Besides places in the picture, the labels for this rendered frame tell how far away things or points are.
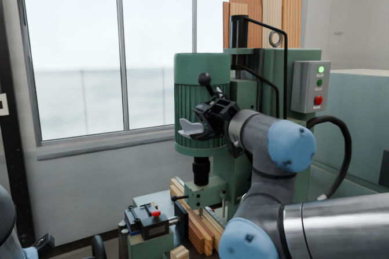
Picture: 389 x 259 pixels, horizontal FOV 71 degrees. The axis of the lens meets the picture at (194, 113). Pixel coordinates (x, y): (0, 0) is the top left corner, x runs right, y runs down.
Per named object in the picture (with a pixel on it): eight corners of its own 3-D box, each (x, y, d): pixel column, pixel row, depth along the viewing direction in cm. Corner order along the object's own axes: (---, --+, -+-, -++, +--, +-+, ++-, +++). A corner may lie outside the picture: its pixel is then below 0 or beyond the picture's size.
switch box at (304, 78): (289, 110, 90) (293, 60, 86) (311, 107, 94) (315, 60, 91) (304, 114, 84) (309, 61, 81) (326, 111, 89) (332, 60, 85)
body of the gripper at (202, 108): (213, 89, 64) (244, 96, 54) (230, 115, 68) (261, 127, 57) (189, 109, 62) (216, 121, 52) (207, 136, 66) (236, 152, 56)
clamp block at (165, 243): (121, 243, 93) (120, 219, 91) (159, 231, 99) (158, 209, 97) (132, 273, 80) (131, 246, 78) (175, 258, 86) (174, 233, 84)
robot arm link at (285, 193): (237, 239, 45) (239, 178, 43) (254, 206, 55) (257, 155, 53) (286, 255, 42) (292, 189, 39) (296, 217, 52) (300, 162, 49)
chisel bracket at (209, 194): (183, 204, 95) (183, 182, 94) (217, 195, 102) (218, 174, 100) (193, 215, 89) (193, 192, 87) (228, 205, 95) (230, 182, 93)
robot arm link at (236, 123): (276, 133, 54) (248, 161, 52) (261, 128, 58) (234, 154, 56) (261, 104, 50) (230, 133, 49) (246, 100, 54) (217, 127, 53)
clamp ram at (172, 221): (158, 228, 95) (157, 205, 93) (178, 222, 99) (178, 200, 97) (167, 244, 87) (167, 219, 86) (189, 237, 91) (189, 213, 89)
